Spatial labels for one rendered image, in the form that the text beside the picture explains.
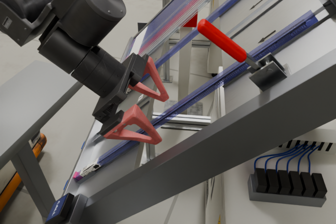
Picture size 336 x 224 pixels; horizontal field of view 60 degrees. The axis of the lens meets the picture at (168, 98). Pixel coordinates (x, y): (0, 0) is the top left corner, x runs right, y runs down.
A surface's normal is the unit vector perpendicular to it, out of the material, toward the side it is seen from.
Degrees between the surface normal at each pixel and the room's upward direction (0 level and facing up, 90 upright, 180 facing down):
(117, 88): 47
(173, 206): 0
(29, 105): 0
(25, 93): 0
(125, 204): 90
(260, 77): 90
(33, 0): 68
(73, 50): 63
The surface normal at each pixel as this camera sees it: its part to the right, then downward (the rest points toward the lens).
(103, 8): 0.68, -0.49
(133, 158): -0.72, -0.58
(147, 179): -0.11, 0.64
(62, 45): 0.33, 0.18
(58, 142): 0.00, -0.76
